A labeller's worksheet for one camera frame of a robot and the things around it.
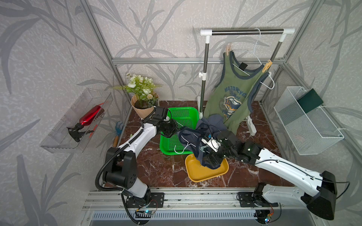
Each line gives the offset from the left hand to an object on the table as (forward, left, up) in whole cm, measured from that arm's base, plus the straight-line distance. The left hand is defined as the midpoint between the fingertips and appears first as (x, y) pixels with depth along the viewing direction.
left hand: (181, 128), depth 85 cm
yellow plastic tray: (-21, -9, -17) cm, 28 cm away
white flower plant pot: (+23, +27, +3) cm, 35 cm away
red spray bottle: (-8, +43, +19) cm, 48 cm away
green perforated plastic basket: (+20, -2, -14) cm, 24 cm away
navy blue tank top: (-4, -6, -5) cm, 9 cm away
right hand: (-16, -14, +2) cm, 21 cm away
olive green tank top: (+21, -33, +7) cm, 39 cm away
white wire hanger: (-13, -3, +2) cm, 13 cm away
